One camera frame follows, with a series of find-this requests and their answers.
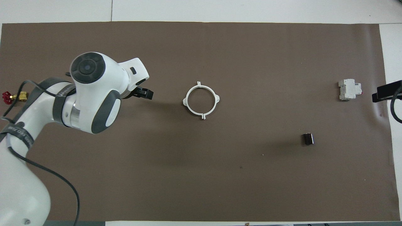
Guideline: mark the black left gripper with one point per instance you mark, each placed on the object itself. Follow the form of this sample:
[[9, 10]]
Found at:
[[136, 92]]

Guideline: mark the brown table mat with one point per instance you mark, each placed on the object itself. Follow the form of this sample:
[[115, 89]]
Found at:
[[201, 175]]

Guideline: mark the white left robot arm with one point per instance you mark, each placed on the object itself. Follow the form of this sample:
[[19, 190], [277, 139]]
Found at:
[[94, 91]]

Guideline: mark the small black cylinder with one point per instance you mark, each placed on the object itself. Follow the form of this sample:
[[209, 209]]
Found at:
[[307, 139]]

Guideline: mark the grey circuit breaker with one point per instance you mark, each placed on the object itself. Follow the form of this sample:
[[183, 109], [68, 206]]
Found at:
[[348, 89]]

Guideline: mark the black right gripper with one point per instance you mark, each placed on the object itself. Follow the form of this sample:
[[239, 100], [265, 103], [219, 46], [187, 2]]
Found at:
[[391, 90]]

